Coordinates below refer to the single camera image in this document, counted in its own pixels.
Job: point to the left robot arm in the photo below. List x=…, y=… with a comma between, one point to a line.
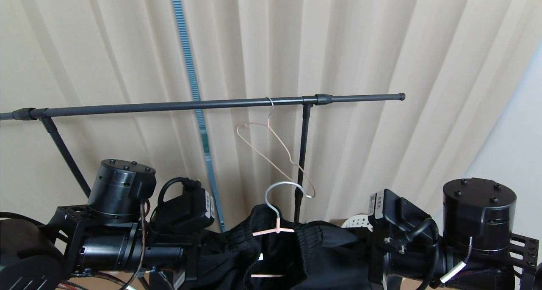
x=118, y=188

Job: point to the black knit garment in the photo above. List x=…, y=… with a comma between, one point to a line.
x=322, y=256

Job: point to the black clothes rack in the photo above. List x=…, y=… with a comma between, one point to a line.
x=127, y=108

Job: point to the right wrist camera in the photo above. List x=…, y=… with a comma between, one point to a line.
x=398, y=214

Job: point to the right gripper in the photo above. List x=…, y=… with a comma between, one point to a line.
x=402, y=264

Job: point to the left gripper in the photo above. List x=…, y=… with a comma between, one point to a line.
x=186, y=260

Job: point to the pink clothes hanger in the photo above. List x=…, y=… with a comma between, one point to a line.
x=279, y=140
x=277, y=224

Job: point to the beige curtain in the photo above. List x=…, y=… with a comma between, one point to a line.
x=63, y=48
x=381, y=40

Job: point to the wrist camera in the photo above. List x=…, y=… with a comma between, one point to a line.
x=398, y=214
x=186, y=209

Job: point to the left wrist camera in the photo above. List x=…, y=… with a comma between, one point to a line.
x=186, y=209

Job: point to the white laundry basket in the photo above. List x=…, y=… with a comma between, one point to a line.
x=358, y=222

